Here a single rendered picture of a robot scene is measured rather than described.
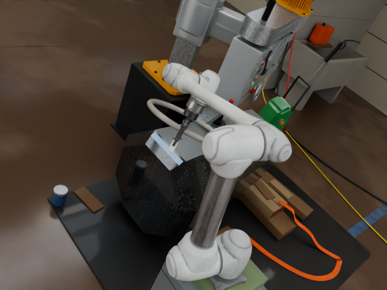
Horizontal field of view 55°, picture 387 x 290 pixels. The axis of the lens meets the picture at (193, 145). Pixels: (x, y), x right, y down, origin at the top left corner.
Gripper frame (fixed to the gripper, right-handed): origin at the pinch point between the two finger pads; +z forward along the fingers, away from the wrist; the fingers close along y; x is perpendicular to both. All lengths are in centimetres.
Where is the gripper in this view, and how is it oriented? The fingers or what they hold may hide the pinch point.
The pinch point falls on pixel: (173, 145)
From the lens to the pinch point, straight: 190.3
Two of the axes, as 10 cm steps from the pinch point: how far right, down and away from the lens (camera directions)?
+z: -4.8, 8.4, 2.3
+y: 0.8, -2.2, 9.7
